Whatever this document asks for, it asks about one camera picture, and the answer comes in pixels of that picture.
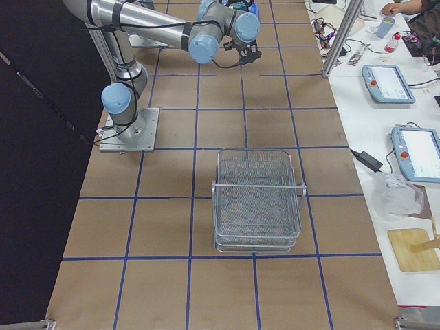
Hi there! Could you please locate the far teach pendant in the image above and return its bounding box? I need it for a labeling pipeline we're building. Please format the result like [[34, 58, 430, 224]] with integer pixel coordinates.
[[362, 65, 415, 105]]

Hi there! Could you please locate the wooden board stand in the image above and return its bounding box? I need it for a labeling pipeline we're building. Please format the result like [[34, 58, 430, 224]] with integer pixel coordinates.
[[388, 216, 439, 272]]

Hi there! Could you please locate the plastic drink bottle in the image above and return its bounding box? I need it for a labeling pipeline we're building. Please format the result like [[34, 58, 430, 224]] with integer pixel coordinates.
[[384, 33, 402, 54]]

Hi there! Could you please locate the blue cup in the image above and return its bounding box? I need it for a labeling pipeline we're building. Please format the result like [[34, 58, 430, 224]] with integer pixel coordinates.
[[376, 16, 395, 39]]

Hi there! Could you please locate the blue plastic tray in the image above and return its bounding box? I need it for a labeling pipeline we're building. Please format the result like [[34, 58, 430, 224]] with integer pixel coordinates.
[[248, 1, 259, 17]]

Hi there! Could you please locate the black power adapter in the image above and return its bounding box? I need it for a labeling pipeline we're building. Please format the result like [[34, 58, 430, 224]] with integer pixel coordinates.
[[350, 149, 383, 173]]

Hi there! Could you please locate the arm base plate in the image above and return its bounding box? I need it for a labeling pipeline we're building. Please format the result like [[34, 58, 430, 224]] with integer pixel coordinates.
[[129, 34, 169, 48], [99, 107, 160, 153]]

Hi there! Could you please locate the aluminium frame post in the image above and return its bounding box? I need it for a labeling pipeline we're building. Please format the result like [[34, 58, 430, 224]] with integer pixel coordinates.
[[322, 0, 364, 78]]

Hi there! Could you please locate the clear plastic bag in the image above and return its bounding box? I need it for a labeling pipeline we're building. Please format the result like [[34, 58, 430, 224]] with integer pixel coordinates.
[[372, 173, 425, 216]]

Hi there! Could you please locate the near teach pendant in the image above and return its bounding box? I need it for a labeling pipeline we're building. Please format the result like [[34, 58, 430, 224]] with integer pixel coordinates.
[[391, 126, 439, 183]]

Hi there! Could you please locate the beige plastic tray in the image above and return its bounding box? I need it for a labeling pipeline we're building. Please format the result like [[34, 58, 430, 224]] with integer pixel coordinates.
[[316, 5, 365, 36]]

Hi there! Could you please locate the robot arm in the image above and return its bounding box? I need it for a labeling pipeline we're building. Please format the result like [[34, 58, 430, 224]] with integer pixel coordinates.
[[64, 1, 261, 151], [219, 0, 259, 16]]

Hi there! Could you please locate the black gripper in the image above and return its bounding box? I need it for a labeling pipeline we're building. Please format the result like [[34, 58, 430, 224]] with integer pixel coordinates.
[[236, 40, 262, 65]]

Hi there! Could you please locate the wire mesh shelf rack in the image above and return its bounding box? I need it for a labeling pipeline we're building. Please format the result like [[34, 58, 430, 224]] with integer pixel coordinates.
[[212, 148, 307, 253]]

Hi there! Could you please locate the teach pendant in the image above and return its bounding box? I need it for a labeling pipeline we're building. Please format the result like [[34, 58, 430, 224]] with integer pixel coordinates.
[[391, 126, 439, 183], [362, 65, 415, 105]]

